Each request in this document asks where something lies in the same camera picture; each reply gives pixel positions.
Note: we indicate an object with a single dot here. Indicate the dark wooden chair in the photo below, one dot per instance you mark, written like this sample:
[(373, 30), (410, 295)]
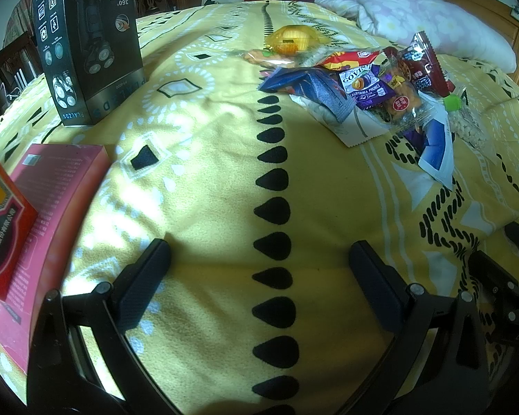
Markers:
[(149, 2)]

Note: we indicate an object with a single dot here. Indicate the gold snack packet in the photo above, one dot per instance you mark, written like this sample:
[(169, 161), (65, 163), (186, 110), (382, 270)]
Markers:
[(292, 39)]

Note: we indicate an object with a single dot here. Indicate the dark red snack packet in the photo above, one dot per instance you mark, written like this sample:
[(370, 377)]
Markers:
[(424, 69)]

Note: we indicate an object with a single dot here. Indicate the dark blue snack packet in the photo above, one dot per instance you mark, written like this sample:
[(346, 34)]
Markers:
[(302, 84)]

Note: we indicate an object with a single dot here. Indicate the orange snack packet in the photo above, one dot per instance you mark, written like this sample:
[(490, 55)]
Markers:
[(259, 57)]

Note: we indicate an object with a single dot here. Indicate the red and yellow snack packet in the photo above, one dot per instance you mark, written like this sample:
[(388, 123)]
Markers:
[(346, 58)]

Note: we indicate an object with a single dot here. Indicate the brown wooden chair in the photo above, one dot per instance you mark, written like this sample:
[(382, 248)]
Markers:
[(8, 65)]

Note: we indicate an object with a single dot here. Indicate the purple prune packet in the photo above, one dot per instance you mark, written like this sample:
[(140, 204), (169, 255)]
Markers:
[(363, 86)]

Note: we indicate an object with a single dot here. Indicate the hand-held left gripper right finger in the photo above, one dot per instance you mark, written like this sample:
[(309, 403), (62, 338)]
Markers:
[(374, 285)]

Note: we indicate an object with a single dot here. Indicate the clear bag of white beans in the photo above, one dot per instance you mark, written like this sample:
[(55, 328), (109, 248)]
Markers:
[(469, 125)]

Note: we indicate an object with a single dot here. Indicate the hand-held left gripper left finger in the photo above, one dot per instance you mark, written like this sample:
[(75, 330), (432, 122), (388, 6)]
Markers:
[(142, 285)]

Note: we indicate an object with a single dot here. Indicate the black shaver box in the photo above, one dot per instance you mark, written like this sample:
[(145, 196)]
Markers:
[(86, 30)]

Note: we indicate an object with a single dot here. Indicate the wall socket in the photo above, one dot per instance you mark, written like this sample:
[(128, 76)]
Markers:
[(517, 12)]

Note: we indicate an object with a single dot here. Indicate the yellow printed blanket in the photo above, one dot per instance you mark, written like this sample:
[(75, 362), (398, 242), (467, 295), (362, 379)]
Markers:
[(225, 181)]

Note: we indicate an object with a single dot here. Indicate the red and yellow box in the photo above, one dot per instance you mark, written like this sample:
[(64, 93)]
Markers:
[(4, 233)]

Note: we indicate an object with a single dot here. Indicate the blue and white snack packet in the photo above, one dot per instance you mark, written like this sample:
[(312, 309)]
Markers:
[(437, 147)]

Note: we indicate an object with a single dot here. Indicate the floral quilt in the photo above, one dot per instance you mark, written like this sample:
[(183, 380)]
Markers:
[(415, 17)]

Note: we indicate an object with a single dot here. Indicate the pink flat box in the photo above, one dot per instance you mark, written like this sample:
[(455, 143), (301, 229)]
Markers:
[(60, 190)]

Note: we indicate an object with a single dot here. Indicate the clear biscuit packet red label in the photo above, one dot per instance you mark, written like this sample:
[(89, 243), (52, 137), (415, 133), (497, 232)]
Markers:
[(404, 95)]

